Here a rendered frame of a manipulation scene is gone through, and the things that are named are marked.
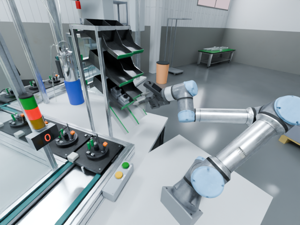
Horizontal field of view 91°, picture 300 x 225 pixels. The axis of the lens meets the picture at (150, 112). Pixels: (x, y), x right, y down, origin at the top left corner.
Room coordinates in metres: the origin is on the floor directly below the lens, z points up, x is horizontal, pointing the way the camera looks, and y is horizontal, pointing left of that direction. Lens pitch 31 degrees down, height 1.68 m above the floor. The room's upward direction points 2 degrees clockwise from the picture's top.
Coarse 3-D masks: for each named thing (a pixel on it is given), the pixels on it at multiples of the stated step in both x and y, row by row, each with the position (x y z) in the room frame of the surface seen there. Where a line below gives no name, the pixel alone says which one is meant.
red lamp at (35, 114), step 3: (36, 108) 0.53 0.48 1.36; (27, 111) 0.51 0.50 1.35; (30, 111) 0.51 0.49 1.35; (33, 111) 0.52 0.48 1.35; (36, 111) 0.53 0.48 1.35; (39, 111) 0.54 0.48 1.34; (27, 114) 0.51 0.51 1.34; (30, 114) 0.51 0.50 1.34; (33, 114) 0.52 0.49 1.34; (36, 114) 0.52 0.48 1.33; (39, 114) 0.53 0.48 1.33; (30, 117) 0.51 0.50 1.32; (33, 117) 0.51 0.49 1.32; (36, 117) 0.52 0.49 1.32; (39, 117) 0.53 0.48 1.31
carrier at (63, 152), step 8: (72, 128) 0.89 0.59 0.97; (64, 136) 0.75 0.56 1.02; (80, 136) 0.81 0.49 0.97; (88, 136) 0.81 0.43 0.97; (56, 144) 0.70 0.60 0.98; (64, 144) 0.70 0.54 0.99; (72, 144) 0.72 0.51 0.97; (80, 144) 0.73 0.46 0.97; (56, 152) 0.65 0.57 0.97; (64, 152) 0.65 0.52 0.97
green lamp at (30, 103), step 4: (32, 96) 0.54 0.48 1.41; (20, 100) 0.51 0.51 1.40; (24, 100) 0.51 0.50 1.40; (28, 100) 0.52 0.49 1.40; (32, 100) 0.53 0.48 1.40; (24, 104) 0.51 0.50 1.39; (28, 104) 0.51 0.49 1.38; (32, 104) 0.52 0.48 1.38; (36, 104) 0.54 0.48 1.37; (24, 108) 0.51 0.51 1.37; (28, 108) 0.51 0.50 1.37; (32, 108) 0.52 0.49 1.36
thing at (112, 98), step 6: (96, 78) 0.94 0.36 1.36; (108, 78) 1.06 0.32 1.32; (96, 84) 0.94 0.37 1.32; (108, 84) 1.03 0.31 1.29; (114, 84) 1.03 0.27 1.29; (102, 90) 0.91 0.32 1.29; (108, 90) 0.97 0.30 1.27; (108, 96) 0.89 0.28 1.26; (114, 102) 0.86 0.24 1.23; (132, 102) 0.92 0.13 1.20; (120, 108) 0.84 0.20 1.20
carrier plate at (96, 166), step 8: (96, 136) 0.81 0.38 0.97; (112, 144) 0.74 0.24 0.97; (120, 144) 0.74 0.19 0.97; (80, 152) 0.66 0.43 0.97; (112, 152) 0.67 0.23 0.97; (80, 160) 0.59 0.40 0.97; (88, 160) 0.60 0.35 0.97; (96, 160) 0.60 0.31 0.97; (104, 160) 0.60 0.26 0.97; (88, 168) 0.54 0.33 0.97; (96, 168) 0.54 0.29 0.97; (104, 168) 0.55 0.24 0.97
